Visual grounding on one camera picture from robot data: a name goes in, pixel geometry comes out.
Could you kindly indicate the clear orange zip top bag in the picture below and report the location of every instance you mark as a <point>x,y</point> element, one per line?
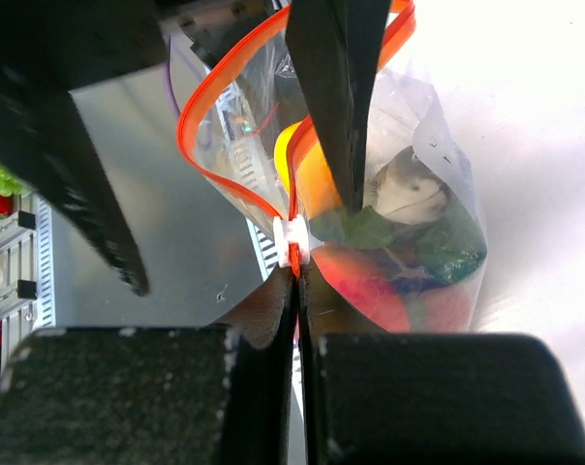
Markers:
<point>307,127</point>

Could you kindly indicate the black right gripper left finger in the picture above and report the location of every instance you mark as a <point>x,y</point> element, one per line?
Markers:
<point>217,394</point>

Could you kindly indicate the red chili pepper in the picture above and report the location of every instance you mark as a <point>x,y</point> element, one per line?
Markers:
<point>396,305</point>

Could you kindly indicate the grey toy fish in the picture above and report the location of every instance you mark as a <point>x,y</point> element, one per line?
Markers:
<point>405,191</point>

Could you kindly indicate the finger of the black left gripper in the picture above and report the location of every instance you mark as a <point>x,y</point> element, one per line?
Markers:
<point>44,142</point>
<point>335,48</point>

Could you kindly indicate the yellow orange bell pepper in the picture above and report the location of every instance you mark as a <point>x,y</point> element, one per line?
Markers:
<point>314,184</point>

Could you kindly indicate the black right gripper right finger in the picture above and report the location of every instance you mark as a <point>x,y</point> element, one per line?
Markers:
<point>374,397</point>

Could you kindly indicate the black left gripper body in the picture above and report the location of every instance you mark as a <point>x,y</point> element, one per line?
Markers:
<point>78,43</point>

